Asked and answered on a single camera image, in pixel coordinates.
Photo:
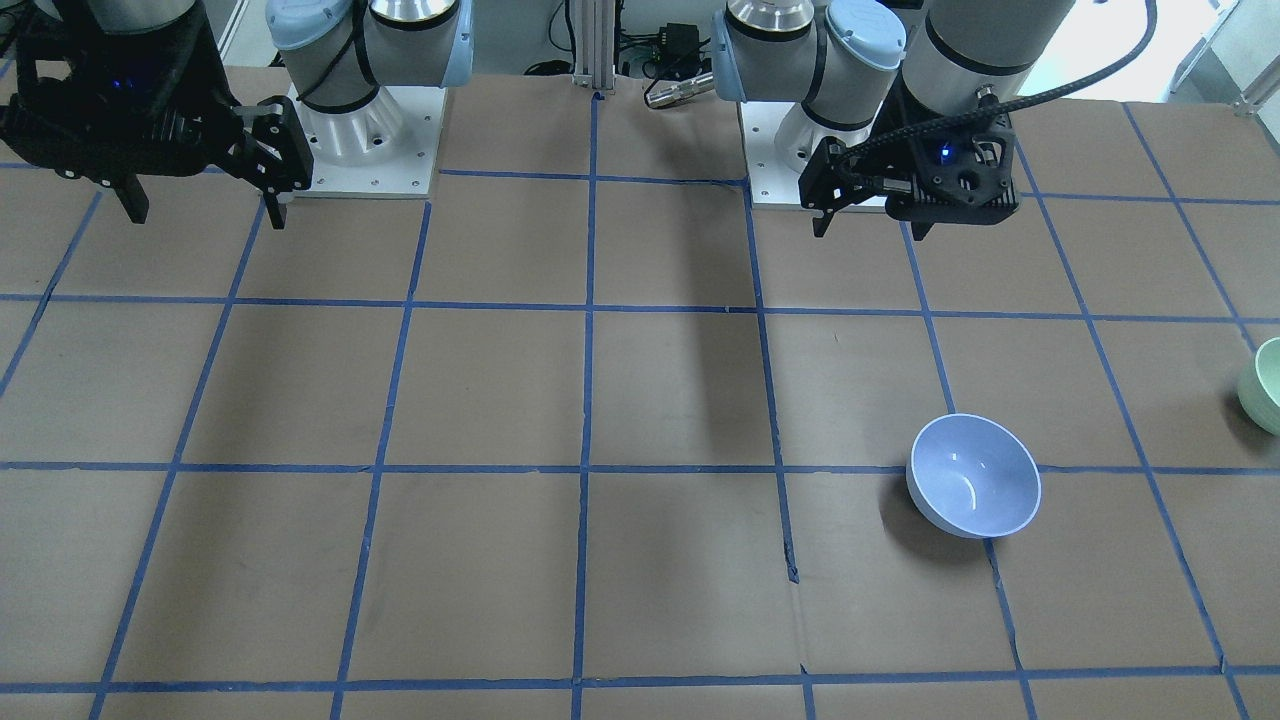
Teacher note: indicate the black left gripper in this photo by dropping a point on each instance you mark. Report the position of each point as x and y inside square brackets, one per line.
[908, 132]

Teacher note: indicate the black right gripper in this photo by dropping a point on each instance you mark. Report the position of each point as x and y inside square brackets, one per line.
[203, 78]

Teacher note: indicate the green bowl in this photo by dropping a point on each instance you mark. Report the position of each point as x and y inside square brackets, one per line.
[1257, 387]

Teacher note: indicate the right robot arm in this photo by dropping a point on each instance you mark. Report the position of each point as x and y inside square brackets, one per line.
[340, 53]

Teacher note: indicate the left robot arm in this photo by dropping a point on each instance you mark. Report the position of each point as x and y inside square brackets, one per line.
[918, 115]

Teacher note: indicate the blue bowl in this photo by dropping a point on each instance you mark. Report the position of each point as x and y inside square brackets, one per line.
[973, 478]

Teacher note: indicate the silver cylindrical connector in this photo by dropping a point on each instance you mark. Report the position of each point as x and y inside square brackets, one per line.
[683, 91]

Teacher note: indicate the black power adapter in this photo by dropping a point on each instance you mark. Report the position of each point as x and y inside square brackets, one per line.
[677, 42]

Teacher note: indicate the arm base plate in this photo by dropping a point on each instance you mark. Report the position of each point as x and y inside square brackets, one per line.
[778, 139]
[384, 150]

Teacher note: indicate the aluminium profile post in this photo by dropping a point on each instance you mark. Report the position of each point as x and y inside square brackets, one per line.
[594, 44]

